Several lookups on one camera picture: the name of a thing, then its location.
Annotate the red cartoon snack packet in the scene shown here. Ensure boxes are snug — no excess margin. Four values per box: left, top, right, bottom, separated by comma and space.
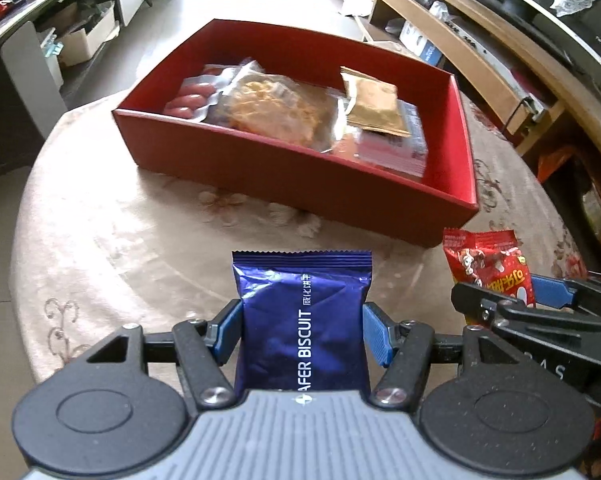
443, 229, 536, 307

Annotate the blue wafer biscuit packet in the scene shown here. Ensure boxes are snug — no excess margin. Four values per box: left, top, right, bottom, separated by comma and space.
232, 250, 372, 393

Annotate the floral beige tablecloth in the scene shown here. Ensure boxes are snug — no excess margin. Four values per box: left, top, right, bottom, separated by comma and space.
7, 89, 587, 386

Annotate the red cardboard box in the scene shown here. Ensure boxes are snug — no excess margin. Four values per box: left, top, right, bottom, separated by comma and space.
114, 20, 479, 247

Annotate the pink snack packet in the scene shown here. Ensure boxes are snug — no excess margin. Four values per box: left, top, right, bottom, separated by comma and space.
330, 100, 429, 181

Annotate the gold foil packet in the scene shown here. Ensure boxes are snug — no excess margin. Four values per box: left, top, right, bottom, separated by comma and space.
341, 66, 410, 138

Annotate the clear bag yellow snack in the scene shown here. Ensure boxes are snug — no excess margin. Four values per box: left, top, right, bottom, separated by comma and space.
205, 61, 346, 153

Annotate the sausage vacuum pack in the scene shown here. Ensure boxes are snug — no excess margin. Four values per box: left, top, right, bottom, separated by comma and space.
163, 64, 240, 122

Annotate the silver DVD player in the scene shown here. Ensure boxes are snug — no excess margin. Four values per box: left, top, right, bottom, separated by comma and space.
446, 15, 547, 124

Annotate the dark coffee table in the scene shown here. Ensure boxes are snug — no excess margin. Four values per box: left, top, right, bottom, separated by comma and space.
0, 0, 155, 181

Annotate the wooden TV stand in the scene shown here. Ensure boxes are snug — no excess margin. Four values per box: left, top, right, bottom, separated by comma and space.
360, 0, 601, 166

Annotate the white storage box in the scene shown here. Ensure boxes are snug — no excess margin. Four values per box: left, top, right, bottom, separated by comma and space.
60, 0, 119, 67

